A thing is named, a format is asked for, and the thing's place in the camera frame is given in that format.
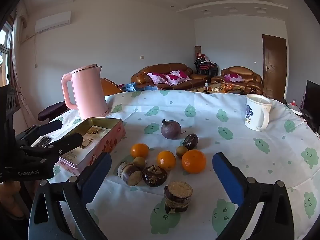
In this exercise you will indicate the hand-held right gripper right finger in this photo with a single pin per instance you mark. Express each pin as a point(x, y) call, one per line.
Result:
point(227, 177)

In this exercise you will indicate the blue clothing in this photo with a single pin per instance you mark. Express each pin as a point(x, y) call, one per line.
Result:
point(130, 87)

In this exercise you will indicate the white wall air conditioner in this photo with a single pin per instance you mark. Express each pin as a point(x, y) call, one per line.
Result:
point(53, 22)

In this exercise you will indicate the purple beetroot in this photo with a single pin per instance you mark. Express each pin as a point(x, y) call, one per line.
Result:
point(170, 129)

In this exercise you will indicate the brown leather sofa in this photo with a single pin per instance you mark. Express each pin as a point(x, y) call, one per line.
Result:
point(162, 68)

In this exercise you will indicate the person's left forearm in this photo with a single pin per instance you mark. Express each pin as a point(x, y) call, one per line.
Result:
point(10, 197)

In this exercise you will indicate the short sugarcane piece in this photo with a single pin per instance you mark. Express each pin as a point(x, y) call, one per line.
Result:
point(178, 197)
point(128, 173)

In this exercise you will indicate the dark brown water chestnut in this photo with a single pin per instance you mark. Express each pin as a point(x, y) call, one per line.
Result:
point(154, 176)

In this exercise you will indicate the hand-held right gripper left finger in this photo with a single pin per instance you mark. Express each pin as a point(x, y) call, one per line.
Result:
point(98, 177)

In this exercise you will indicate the brown wooden door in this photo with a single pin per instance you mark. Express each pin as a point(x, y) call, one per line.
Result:
point(273, 65)

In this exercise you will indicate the black television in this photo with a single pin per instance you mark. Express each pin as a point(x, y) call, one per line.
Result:
point(312, 100)

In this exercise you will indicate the orange leather chair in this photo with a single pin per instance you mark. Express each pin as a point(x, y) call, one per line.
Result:
point(110, 87)

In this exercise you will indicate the small yellow round fruit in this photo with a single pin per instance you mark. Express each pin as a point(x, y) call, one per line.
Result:
point(139, 162)
point(181, 152)

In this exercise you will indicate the small orange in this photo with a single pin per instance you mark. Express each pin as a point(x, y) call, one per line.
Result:
point(139, 150)

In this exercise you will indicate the tall brown vase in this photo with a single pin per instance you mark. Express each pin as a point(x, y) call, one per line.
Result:
point(197, 51)

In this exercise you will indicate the white mug with blue print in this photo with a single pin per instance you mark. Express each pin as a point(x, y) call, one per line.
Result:
point(255, 115)

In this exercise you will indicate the pink curtain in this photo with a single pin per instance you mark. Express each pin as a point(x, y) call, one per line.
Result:
point(18, 75)

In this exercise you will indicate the stack of dark chairs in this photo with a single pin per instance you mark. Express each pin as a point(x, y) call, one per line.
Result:
point(206, 67)

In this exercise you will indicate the large orange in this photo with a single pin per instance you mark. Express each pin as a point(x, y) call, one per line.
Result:
point(194, 161)

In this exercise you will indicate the medium orange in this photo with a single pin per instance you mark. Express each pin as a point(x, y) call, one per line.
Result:
point(166, 160)

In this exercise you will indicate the white tablecloth with green print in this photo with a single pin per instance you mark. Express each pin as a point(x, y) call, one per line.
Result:
point(212, 135)

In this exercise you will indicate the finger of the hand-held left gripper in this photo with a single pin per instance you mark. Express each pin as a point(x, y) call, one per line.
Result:
point(68, 142)
point(47, 129)

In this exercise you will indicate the printed paper leaflet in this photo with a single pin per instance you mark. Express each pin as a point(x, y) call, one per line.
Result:
point(96, 135)

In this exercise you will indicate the pink tin box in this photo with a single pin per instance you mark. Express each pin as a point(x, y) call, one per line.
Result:
point(110, 141)

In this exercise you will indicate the pink floral pillow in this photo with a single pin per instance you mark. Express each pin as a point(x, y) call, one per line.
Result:
point(178, 77)
point(157, 77)
point(233, 78)

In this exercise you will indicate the brown leather armchair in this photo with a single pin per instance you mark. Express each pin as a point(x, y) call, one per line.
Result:
point(240, 71)

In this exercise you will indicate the pink electric kettle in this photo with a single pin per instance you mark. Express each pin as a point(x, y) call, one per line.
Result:
point(87, 92)

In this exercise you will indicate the dark padded chair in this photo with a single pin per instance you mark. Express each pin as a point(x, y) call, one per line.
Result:
point(52, 110)

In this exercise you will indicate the window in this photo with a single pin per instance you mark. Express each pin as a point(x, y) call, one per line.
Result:
point(5, 55)

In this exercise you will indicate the glass coffee table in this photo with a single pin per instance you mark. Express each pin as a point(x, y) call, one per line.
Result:
point(217, 88)

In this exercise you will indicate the dark passion fruit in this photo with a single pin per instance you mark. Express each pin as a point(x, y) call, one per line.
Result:
point(191, 141)

